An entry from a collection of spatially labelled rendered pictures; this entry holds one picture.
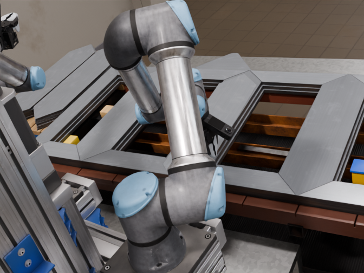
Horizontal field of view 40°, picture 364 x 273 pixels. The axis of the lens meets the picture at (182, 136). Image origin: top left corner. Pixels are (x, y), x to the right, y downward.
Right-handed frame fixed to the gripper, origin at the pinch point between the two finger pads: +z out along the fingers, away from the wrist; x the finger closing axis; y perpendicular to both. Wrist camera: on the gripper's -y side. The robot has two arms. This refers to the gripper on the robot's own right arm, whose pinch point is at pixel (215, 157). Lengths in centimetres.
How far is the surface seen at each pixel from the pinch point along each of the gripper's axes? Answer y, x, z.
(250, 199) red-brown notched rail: -18.3, 13.6, 4.5
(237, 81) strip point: 13, -52, 1
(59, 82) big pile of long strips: 113, -44, 2
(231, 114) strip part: 5.1, -27.5, 0.7
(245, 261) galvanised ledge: -19.6, 27.6, 19.1
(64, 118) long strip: 84, -13, 1
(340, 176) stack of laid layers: -43.8, -2.9, 3.9
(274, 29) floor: 83, -276, 86
